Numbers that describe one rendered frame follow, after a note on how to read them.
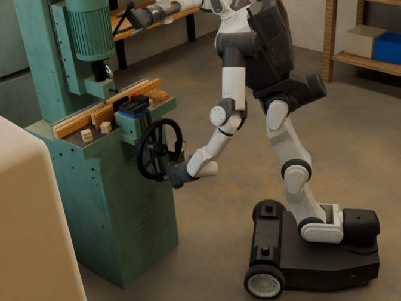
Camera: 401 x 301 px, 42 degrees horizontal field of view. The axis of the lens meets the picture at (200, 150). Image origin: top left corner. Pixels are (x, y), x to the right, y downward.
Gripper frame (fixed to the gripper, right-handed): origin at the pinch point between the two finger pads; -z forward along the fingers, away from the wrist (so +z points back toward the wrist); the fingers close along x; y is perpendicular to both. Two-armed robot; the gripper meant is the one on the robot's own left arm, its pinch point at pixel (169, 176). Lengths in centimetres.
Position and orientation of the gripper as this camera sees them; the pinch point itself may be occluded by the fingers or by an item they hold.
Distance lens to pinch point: 235.7
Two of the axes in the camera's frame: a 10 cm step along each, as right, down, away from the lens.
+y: -6.9, 2.9, -6.6
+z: 6.3, -1.8, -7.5
